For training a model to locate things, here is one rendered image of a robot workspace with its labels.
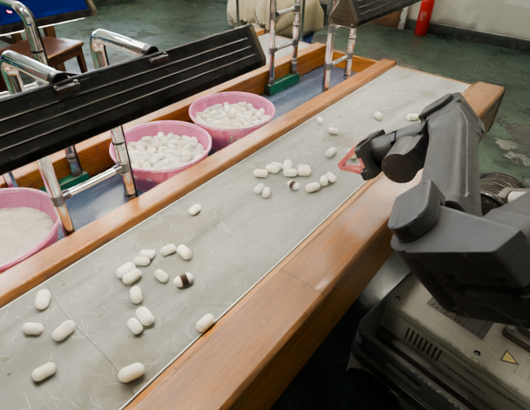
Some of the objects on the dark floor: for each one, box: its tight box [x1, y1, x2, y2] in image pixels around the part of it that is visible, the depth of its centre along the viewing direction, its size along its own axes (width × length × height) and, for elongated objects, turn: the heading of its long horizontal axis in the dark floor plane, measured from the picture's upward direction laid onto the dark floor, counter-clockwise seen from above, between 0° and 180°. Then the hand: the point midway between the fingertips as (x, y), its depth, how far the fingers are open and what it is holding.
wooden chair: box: [0, 37, 88, 93], centre depth 263 cm, size 44×43×91 cm
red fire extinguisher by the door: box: [414, 0, 435, 36], centre depth 453 cm, size 14×18×49 cm
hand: (342, 165), depth 84 cm, fingers closed
